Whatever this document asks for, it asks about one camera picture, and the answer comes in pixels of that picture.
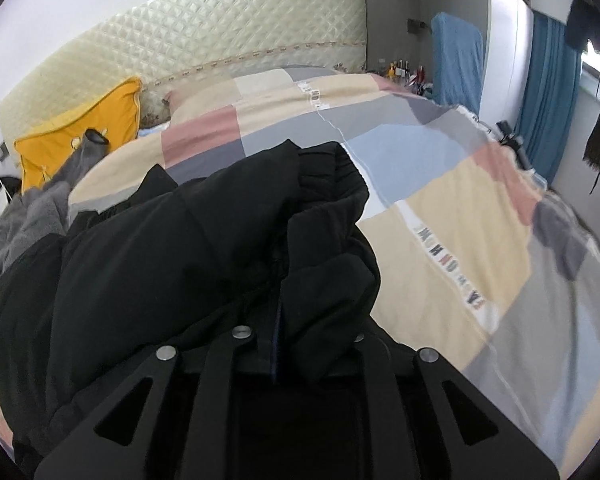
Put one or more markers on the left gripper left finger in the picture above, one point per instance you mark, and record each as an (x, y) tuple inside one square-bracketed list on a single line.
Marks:
[(205, 413)]

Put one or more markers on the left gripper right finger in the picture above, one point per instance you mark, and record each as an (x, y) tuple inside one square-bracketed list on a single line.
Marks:
[(414, 416)]

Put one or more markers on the black puffer jacket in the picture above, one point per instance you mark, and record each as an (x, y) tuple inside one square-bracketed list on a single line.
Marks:
[(269, 241)]

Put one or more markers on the patchwork pastel duvet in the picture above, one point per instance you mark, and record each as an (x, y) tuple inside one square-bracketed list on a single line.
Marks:
[(476, 259)]

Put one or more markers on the grey fleece garment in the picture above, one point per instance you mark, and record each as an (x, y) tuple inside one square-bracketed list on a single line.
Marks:
[(38, 212)]

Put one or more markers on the yellow pillow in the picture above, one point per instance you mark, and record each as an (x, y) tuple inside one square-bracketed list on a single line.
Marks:
[(116, 116)]

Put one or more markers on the blue towel on chair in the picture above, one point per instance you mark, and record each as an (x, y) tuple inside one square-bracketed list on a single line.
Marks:
[(458, 57)]

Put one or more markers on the blue curtain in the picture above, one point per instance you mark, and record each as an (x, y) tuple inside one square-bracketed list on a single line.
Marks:
[(550, 96)]

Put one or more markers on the cream quilted headboard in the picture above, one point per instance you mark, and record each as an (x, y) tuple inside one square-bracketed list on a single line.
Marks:
[(165, 41)]

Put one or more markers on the grey wardrobe cabinet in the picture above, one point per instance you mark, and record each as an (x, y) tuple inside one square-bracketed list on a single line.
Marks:
[(400, 29)]

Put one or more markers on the wall socket plate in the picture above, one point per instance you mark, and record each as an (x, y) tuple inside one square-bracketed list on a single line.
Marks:
[(3, 152)]

